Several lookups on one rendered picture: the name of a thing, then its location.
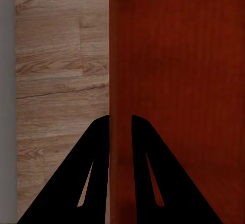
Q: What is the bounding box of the storage box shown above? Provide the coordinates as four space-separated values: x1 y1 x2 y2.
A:
109 0 245 224

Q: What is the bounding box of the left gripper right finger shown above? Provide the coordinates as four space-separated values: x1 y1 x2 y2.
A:
131 115 223 224

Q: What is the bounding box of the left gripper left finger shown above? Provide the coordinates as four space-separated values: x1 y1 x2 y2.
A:
17 115 110 224

